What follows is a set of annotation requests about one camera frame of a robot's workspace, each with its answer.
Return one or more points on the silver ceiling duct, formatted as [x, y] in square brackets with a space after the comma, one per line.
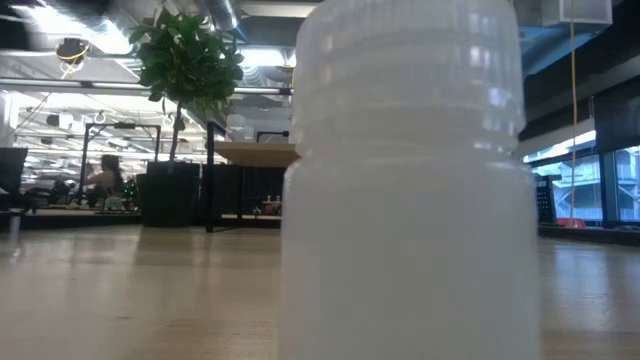
[222, 12]

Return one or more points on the white translucent medicine bottle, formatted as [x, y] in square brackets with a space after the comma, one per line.
[410, 225]
[250, 134]

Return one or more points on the black plant pot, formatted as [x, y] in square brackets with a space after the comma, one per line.
[170, 200]

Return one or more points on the white ceiling box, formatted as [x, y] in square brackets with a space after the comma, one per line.
[580, 12]

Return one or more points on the wooden shelf with black legs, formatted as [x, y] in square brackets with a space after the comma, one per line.
[255, 154]

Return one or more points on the black background robot arm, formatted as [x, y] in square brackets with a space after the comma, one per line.
[60, 191]

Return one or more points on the silver ceiling pipe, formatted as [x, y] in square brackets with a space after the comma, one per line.
[50, 82]

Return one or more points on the black screen panel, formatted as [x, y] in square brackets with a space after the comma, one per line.
[12, 170]

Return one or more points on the black perforated panel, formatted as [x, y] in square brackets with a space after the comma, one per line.
[545, 200]

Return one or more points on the black background rig frame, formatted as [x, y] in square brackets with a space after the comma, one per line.
[122, 125]

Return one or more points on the green leafy potted plant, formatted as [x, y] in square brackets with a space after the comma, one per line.
[185, 60]

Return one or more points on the person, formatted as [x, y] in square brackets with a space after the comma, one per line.
[107, 175]

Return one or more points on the small grey post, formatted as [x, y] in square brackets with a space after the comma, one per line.
[15, 227]

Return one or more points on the red object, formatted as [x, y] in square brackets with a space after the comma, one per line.
[571, 223]

